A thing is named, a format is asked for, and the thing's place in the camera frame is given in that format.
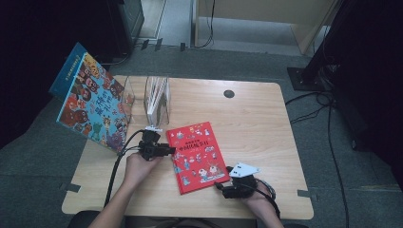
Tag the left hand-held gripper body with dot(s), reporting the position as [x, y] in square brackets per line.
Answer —
[150, 147]

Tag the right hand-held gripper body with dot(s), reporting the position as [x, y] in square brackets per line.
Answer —
[244, 186]

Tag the red picture book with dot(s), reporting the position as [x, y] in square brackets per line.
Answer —
[196, 158]

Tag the white caterpillar picture book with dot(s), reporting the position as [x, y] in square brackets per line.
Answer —
[157, 101]

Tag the clear acrylic book rack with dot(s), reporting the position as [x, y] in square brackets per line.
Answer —
[139, 101]

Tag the colourful animals picture book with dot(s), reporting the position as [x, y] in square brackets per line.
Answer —
[95, 107]

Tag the blue monster picture book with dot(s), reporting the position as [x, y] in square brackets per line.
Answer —
[66, 72]

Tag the person's right hand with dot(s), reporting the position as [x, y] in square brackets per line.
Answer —
[261, 204]

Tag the person's left hand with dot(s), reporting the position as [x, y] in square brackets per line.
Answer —
[134, 171]

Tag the person's lap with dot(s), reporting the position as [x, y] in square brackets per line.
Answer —
[190, 223]

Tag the grey tape piece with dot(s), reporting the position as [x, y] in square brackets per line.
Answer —
[73, 188]
[304, 193]

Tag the black round table grommet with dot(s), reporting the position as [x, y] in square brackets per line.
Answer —
[228, 94]

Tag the dark computer tower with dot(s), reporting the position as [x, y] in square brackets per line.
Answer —
[130, 22]

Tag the black curtain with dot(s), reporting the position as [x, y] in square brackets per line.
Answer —
[370, 79]
[28, 47]

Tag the beige wooden furniture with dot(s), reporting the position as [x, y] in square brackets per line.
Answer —
[263, 11]

